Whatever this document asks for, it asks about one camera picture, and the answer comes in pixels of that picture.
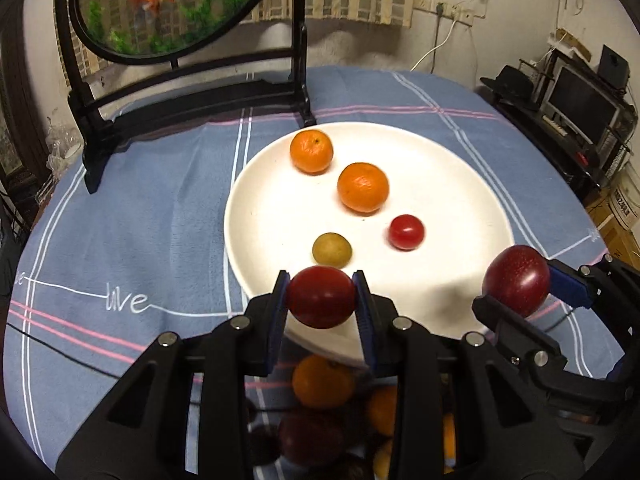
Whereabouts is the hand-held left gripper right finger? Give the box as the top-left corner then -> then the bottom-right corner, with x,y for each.
351,269 -> 587,480

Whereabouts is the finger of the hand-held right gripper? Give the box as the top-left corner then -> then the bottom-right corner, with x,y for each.
472,293 -> 569,387
547,254 -> 617,309

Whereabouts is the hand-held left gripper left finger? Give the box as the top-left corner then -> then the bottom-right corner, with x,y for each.
55,270 -> 292,480

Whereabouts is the bright red plum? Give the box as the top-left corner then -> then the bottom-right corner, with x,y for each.
285,266 -> 357,330

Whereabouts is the dark red speckled plum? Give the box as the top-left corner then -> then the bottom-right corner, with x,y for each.
481,244 -> 551,319

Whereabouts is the white round plate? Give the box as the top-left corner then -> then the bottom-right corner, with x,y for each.
223,121 -> 516,369

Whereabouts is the small olive green fruit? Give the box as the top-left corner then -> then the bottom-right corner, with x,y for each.
312,232 -> 353,268

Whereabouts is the cardboard box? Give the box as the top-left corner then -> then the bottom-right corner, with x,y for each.
587,169 -> 640,262

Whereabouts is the red cherry tomato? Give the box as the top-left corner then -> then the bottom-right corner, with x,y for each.
388,214 -> 426,252

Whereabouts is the large orange mandarin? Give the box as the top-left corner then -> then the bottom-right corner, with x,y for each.
337,162 -> 390,215

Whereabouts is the dark purple plum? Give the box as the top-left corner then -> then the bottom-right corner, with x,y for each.
277,407 -> 346,469

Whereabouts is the black media shelf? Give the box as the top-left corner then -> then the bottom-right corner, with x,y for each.
479,77 -> 640,203

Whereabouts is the small orange mandarin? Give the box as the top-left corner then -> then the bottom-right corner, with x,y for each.
289,129 -> 335,176

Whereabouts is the blue plaid tablecloth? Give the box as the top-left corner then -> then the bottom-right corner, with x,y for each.
5,65 -> 614,480

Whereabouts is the computer monitor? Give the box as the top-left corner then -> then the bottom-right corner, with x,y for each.
544,64 -> 622,139

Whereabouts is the black hat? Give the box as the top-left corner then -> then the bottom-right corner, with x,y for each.
479,64 -> 537,102

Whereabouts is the black speaker box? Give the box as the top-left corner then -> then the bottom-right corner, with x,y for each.
598,44 -> 630,87

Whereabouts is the white fluffy cloth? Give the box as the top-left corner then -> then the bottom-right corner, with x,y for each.
309,29 -> 402,69

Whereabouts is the clear plastic bag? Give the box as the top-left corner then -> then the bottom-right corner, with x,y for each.
46,119 -> 84,182

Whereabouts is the goldfish screen on black stand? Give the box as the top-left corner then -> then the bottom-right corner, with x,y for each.
52,0 -> 319,196

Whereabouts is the thin black cable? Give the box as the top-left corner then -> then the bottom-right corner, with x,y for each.
7,324 -> 132,377

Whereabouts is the white power cable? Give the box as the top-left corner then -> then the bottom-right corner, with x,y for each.
410,16 -> 459,74

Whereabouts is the white wall power strip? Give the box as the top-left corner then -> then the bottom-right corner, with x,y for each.
415,0 -> 476,26

